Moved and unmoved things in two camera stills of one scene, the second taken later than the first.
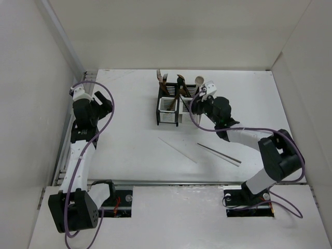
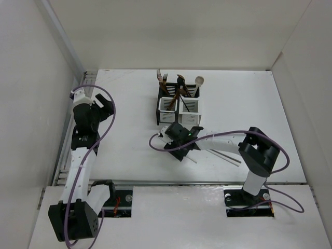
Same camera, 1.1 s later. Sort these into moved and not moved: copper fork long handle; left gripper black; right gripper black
Moved: right gripper black
Not moved: copper fork long handle; left gripper black
